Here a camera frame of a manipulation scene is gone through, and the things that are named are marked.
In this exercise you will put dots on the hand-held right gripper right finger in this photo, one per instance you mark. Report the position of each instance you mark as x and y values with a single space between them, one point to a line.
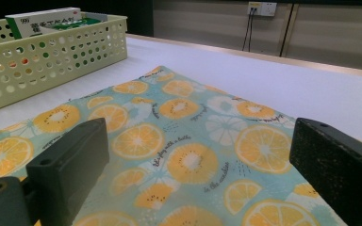
336 166

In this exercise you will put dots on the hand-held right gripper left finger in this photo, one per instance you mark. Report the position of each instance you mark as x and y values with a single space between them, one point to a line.
69 157

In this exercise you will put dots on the cream perforated plastic basket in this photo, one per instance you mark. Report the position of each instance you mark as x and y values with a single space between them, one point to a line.
44 78

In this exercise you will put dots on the orange slice print cloth bag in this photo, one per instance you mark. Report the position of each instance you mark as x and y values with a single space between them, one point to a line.
185 132

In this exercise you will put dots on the square green white medicine box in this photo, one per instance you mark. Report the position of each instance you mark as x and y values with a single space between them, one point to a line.
75 24

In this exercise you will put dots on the long white green medicine box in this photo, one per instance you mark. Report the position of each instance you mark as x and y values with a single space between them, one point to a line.
44 20

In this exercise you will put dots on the white wall power socket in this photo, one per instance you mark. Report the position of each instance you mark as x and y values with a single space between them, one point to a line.
265 8

